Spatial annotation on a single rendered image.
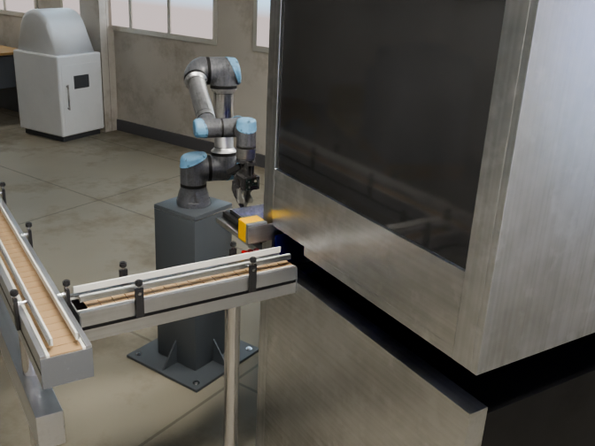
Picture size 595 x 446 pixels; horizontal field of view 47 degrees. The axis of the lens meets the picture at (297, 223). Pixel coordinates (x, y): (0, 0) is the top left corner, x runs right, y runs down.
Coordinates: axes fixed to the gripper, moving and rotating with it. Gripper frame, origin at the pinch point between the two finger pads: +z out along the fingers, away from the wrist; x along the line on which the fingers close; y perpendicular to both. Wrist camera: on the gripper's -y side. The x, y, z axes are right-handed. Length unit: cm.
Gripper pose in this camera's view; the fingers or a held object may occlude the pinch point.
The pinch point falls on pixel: (242, 205)
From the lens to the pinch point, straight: 274.3
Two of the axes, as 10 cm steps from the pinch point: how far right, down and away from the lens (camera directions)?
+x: 8.5, -1.5, 5.0
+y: 5.2, 3.3, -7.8
